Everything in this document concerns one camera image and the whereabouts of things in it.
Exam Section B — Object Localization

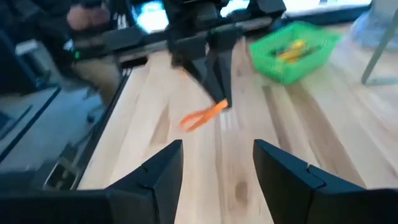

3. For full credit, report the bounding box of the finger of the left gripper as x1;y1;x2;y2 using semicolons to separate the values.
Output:
208;49;233;108
174;57;226;103

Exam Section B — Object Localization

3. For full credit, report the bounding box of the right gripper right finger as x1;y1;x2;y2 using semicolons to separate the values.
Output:
253;139;398;224

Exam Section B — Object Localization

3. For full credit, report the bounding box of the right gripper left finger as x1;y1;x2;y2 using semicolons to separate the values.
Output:
0;139;183;224

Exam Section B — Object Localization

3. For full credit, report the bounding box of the orange rubber band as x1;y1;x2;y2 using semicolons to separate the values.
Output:
178;98;230;133

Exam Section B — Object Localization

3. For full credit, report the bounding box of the green plastic basket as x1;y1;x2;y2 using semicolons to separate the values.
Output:
249;21;342;87

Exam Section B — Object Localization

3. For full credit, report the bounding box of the person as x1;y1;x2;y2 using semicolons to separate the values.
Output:
30;0;124;106

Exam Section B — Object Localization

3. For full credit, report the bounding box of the clear crumpled plastic wrap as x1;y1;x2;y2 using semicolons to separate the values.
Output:
350;9;392;50

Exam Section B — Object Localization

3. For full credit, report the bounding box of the green perforated metal shelf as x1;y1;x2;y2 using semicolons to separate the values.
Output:
360;0;398;85

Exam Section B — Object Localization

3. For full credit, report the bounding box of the silver aluminium bracket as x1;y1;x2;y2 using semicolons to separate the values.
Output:
42;157;80;191

